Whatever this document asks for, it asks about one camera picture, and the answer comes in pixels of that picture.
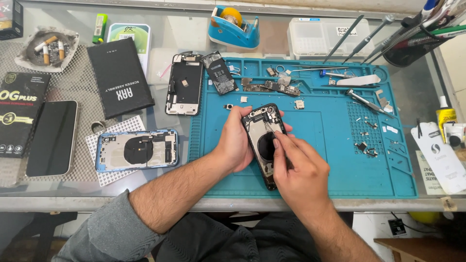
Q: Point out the person's left hand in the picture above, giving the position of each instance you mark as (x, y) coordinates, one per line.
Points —
(233, 142)

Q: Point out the person's right hand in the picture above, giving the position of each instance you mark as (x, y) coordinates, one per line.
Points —
(304, 174)

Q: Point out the black phone housing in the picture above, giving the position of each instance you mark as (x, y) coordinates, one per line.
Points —
(263, 125)

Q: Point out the thin metal tweezers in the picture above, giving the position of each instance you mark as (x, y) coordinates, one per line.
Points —
(270, 128)

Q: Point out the blue silicone repair mat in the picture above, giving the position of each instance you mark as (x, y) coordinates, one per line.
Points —
(338, 167)

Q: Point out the black phone battery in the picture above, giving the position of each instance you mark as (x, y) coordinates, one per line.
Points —
(220, 74)

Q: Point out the phone logic board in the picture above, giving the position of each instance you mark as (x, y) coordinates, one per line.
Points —
(276, 88)

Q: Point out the cluster of small phone parts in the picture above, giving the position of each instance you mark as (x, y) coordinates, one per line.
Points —
(367, 147)

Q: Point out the small sim tray part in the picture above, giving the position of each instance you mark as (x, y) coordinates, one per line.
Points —
(299, 104)

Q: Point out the black phone display assembly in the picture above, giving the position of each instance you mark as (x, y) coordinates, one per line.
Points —
(185, 85)

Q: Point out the person's dark trousers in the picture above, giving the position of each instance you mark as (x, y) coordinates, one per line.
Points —
(236, 240)

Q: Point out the blue phone rear housing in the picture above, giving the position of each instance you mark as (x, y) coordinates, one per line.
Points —
(138, 150)

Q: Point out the silver precision screwdriver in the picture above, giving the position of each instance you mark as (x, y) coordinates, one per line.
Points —
(366, 102)

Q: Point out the black power adapter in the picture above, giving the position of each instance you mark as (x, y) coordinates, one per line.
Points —
(396, 227)

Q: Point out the blue tape dispenser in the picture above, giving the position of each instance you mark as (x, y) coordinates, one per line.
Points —
(233, 34)

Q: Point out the white plastic pry tool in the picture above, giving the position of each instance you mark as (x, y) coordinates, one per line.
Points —
(358, 80)

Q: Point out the white patterned adhesive sheet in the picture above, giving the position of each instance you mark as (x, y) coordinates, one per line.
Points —
(120, 125)

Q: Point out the white paper note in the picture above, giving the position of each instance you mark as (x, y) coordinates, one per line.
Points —
(424, 174)

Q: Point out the yellow tape roll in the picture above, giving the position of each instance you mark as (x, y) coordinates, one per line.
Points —
(232, 15)

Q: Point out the yellow round object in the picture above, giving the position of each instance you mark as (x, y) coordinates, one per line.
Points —
(424, 217)

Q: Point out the black screen assembly box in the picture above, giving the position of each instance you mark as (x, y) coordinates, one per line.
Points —
(120, 78)

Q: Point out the white plastic pouch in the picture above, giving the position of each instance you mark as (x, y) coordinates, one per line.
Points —
(438, 160)

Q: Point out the clear plastic parts box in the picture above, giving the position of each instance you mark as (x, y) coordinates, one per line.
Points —
(320, 38)

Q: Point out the wooden stool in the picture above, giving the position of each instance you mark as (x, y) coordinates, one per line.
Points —
(422, 250)

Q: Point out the long dark pointed tweezers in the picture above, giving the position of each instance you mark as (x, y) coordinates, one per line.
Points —
(344, 38)

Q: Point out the white green screen box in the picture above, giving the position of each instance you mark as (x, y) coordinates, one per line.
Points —
(136, 34)

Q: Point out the slim grey screwdriver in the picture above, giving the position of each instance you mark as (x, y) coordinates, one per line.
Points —
(369, 38)

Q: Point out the yellow glue bottle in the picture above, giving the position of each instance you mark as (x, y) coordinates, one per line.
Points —
(446, 116)

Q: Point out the person's grey sleeve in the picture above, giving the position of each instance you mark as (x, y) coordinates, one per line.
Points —
(109, 236)

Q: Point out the white small device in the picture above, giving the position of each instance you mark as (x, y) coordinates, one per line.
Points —
(455, 133)

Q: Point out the black mesh tool holder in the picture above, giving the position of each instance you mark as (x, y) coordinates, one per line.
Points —
(407, 47)

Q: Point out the grey mesh anti-slip mat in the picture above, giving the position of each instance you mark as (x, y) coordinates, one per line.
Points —
(72, 91)

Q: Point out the green lighter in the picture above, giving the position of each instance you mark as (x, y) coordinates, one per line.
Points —
(99, 28)

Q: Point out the white smartphone with dark screen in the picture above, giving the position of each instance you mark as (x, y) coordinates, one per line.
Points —
(52, 138)

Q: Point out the cigarette butt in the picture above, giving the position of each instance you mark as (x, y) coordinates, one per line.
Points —
(61, 50)
(45, 43)
(46, 55)

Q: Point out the grey ashtray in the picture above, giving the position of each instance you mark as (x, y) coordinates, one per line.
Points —
(47, 49)

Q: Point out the black yellow glass protector box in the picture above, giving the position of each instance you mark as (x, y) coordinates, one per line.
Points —
(18, 109)

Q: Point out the black carton box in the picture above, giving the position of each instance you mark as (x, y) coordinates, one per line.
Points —
(10, 18)

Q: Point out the small phone camera module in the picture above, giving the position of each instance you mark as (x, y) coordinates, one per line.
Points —
(228, 106)

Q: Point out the small metal bracket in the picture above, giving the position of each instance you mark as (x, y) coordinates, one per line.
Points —
(380, 97)

